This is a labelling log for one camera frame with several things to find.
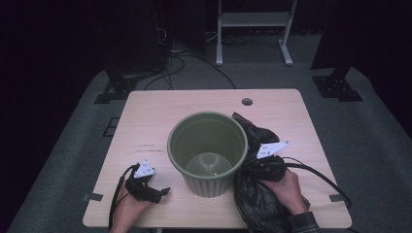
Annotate coiled black cables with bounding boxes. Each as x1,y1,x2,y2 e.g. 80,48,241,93
223,33,255,47

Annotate green plastic trash bin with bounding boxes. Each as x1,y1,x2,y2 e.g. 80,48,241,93
166,111,250,199

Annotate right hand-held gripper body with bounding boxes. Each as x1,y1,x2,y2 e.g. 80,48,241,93
249,140,292,182

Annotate black floor cable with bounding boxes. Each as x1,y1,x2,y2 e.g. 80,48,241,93
144,53,237,91

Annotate grey tape strip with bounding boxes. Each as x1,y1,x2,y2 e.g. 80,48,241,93
328,193,353,204
82,192,105,203

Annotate person's right hand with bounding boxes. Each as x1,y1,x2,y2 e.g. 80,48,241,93
258,169,309,216

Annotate white metal stand frame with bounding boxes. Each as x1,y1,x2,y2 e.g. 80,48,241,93
215,0,298,67

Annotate black plastic garbage bag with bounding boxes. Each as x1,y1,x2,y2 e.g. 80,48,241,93
230,112,293,233

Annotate black stand base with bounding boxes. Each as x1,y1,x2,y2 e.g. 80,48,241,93
93,64,139,105
311,63,363,103

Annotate person's left hand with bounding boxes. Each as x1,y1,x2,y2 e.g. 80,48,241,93
109,185,154,233

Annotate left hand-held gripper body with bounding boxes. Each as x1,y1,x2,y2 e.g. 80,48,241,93
124,158,162,205

